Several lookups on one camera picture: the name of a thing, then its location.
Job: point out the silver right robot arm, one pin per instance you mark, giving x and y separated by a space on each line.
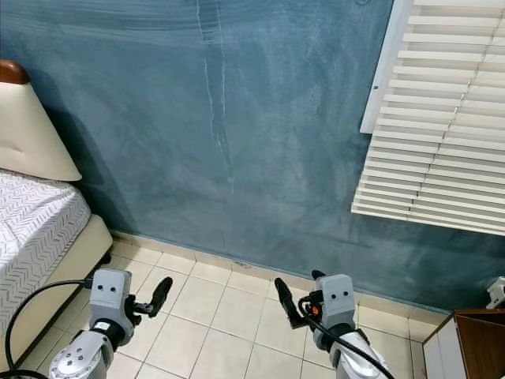
351 362

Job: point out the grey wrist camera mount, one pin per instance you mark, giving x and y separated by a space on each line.
110 296
337 298

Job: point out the small white object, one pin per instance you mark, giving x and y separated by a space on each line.
497 292

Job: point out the white window frame strip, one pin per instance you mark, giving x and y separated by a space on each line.
385 71

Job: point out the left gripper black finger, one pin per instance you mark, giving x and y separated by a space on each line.
162 296

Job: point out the cream headboard with brown top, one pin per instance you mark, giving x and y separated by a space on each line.
35 134

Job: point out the black bed caster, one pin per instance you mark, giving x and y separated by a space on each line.
107 257

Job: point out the cream bed base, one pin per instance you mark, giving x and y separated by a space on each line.
79 260

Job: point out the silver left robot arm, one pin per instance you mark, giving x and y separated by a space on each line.
79 362

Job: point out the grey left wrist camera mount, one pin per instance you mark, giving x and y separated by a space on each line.
110 296

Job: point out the white slatted window blind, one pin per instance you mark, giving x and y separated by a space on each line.
442 142

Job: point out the brown and white cabinet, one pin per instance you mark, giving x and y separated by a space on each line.
477 347

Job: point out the bed mattress with white sheet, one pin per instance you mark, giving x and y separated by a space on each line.
39 229

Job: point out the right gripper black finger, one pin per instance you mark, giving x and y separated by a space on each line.
319 275
289 302

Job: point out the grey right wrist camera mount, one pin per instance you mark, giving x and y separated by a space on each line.
337 298

